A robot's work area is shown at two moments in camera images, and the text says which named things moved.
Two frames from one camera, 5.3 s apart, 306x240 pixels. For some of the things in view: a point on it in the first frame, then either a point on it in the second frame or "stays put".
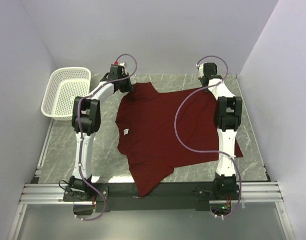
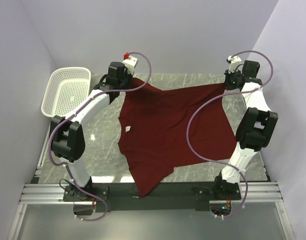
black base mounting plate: (122, 197) stays put
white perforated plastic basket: (64, 84) stays put
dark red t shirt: (160, 131) stays put
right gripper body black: (201, 79) → (232, 79)
